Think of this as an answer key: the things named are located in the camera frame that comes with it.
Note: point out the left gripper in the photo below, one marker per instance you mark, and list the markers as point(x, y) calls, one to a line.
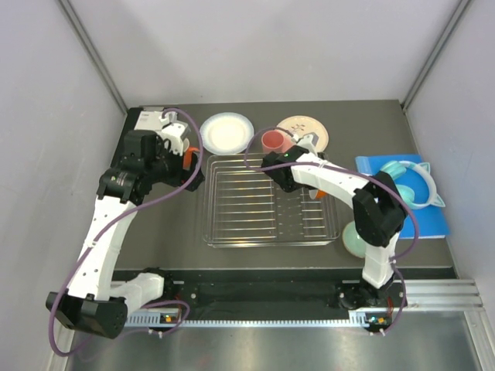
point(182, 176)

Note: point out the orange mug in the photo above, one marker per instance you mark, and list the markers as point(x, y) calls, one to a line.
point(188, 152)

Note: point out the orange and white bowl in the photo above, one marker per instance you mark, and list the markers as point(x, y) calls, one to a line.
point(316, 194)

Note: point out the green ceramic bowl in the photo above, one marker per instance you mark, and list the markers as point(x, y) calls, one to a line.
point(352, 241)

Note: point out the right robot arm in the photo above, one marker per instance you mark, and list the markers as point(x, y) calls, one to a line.
point(379, 212)

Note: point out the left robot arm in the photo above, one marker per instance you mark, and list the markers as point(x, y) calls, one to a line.
point(88, 303)

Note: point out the white blue-rimmed plate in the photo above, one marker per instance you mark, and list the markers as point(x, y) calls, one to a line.
point(226, 133)

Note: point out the pink plastic cup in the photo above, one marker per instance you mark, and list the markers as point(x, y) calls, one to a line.
point(276, 141)

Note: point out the pink floral plate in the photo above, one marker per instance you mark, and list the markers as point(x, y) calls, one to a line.
point(302, 125)

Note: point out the teal cat-ear headphones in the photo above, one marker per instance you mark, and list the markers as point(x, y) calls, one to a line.
point(408, 191)

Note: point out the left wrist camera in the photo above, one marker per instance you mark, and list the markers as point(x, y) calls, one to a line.
point(174, 136)

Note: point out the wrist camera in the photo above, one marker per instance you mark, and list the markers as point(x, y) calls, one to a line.
point(308, 142)
point(174, 136)

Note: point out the wire dish rack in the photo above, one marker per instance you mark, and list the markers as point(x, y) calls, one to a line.
point(245, 208)

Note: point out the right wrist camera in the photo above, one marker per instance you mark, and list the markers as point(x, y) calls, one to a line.
point(308, 142)

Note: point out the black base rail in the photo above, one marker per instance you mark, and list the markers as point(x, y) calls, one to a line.
point(277, 295)

